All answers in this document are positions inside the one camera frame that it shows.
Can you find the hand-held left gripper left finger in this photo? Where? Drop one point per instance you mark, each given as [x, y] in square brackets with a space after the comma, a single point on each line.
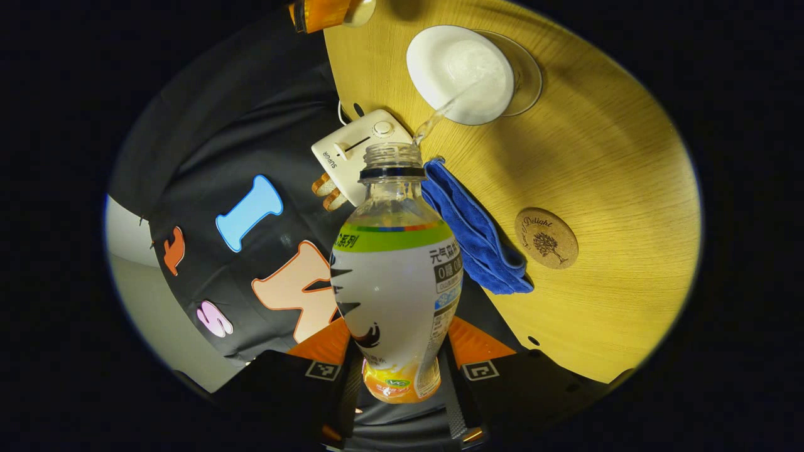
[295, 389]

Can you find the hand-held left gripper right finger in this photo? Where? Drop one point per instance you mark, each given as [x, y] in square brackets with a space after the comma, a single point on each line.
[521, 389]

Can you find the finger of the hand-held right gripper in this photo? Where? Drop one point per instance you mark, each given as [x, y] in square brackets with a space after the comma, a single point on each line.
[320, 14]

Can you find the clear labelled water bottle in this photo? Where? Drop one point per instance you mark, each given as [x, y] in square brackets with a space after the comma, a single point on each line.
[396, 289]

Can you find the cream ceramic teacup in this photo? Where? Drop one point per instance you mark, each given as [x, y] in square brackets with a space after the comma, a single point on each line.
[458, 69]

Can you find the round cork coaster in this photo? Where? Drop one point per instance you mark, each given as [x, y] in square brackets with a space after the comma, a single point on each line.
[546, 238]

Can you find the white toaster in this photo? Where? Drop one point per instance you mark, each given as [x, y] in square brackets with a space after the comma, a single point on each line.
[352, 147]

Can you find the black backdrop cloth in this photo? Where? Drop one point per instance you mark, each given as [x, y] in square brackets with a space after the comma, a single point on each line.
[239, 125]

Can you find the blue towel cloth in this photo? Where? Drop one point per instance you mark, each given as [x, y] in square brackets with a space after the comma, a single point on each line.
[471, 232]

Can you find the toast slice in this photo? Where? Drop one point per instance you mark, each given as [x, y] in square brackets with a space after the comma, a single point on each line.
[322, 184]
[335, 199]

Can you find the cream ceramic saucer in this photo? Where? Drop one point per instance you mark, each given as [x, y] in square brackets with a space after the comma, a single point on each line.
[529, 69]

